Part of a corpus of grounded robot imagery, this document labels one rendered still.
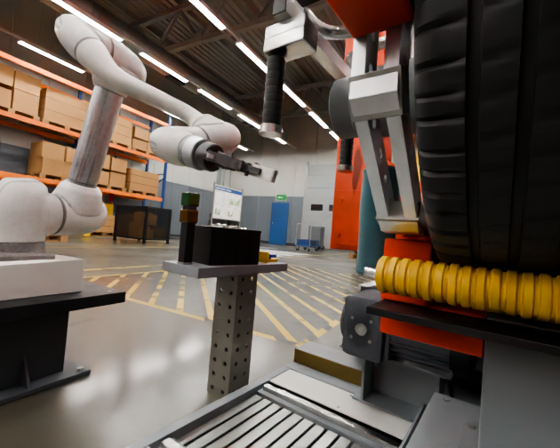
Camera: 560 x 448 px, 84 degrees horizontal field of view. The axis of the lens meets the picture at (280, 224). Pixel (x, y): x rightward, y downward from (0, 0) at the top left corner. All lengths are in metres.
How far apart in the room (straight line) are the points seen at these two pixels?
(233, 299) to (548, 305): 0.83
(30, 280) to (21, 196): 0.28
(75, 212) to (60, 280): 0.27
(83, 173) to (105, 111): 0.25
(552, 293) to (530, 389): 0.18
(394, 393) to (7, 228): 1.32
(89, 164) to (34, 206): 0.24
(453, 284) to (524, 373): 0.18
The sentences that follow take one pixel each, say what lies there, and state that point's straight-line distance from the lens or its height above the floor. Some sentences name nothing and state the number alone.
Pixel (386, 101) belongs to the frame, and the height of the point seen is 0.73.
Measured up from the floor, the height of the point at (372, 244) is 0.55.
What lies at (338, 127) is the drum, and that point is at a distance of 0.71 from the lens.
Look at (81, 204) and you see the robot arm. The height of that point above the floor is 0.61.
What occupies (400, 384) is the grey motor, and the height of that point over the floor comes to 0.13.
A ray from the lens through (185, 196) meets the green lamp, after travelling 0.95.
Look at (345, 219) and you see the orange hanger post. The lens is 1.16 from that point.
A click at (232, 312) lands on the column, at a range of 1.08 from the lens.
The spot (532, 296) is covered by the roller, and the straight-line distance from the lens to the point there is 0.48.
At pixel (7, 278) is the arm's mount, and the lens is 1.23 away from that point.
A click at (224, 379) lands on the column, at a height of 0.06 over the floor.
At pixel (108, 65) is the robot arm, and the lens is 1.20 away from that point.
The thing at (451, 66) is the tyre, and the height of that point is 0.73.
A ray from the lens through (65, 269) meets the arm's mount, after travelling 1.29.
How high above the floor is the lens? 0.56
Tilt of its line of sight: 2 degrees up
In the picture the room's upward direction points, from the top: 5 degrees clockwise
